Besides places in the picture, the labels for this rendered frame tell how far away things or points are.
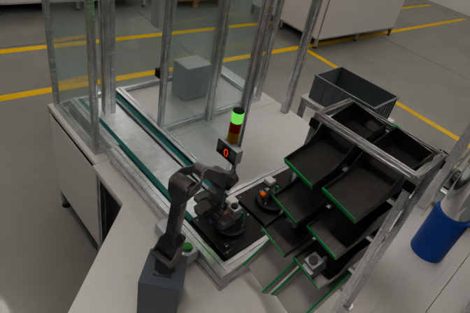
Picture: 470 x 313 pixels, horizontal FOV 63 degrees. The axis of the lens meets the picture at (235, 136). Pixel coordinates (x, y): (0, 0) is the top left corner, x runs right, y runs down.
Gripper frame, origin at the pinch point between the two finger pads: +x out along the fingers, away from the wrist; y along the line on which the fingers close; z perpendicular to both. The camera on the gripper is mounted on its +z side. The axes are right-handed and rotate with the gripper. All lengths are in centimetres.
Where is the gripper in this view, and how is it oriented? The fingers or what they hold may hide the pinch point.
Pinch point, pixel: (212, 217)
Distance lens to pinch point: 153.6
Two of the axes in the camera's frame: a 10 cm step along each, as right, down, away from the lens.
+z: -7.3, 2.9, -6.2
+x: -1.8, 8.0, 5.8
